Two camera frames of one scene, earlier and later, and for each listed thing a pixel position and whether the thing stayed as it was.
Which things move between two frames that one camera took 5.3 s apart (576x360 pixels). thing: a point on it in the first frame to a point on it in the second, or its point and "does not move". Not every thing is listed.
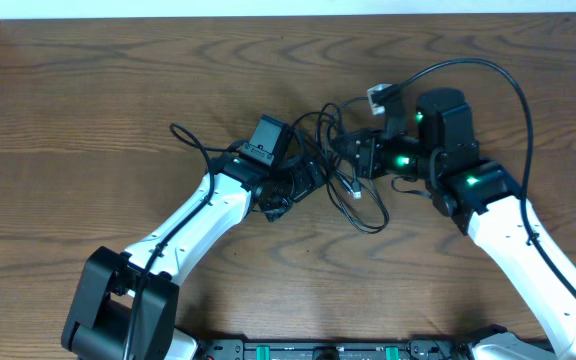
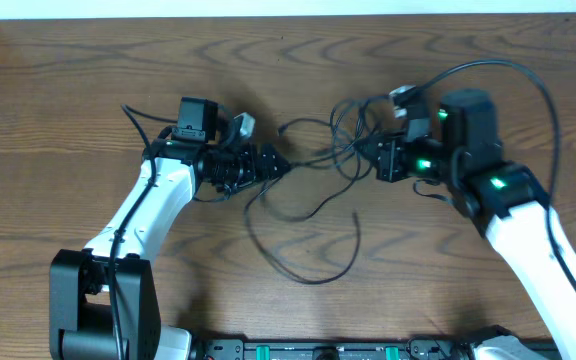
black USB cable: [324, 119] to [328, 201]
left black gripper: [311, 182] to [266, 173]
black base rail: [436, 348] does not move
